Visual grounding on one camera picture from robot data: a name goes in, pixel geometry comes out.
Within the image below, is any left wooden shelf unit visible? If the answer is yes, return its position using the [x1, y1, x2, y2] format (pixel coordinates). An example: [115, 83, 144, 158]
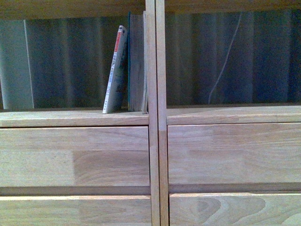
[0, 0, 160, 226]

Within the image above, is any green cover standing book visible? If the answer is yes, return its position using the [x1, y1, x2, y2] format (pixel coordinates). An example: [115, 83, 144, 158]
[128, 13, 144, 112]

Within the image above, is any dark blue curtain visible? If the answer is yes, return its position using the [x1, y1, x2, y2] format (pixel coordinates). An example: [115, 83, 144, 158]
[0, 10, 301, 110]

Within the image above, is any right wooden shelf unit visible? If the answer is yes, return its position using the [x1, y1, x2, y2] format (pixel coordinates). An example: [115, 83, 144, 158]
[155, 0, 301, 226]

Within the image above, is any lower left wooden drawer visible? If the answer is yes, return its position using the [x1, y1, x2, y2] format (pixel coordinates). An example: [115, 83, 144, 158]
[0, 195, 152, 226]

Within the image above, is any thin white hanging cord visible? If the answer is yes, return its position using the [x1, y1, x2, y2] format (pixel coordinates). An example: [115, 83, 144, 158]
[208, 11, 243, 104]

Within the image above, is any upper left wooden drawer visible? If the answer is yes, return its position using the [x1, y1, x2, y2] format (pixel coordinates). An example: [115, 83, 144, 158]
[0, 127, 150, 187]

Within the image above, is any upper right wooden drawer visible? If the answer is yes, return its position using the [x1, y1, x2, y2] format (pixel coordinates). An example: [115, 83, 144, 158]
[168, 123, 301, 185]

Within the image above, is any lower right wooden drawer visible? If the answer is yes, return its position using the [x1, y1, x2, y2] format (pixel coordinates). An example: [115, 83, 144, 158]
[169, 193, 301, 226]

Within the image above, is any wooden shelf unit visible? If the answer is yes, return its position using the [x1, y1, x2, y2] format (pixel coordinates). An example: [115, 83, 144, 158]
[0, 0, 160, 226]
[155, 0, 301, 226]

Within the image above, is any wooden drawer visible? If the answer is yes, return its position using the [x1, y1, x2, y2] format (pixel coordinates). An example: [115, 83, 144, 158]
[0, 195, 152, 226]
[0, 127, 150, 187]
[169, 193, 301, 226]
[168, 123, 301, 185]

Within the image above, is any white red spine book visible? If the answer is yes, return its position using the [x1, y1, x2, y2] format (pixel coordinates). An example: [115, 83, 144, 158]
[103, 25, 127, 114]

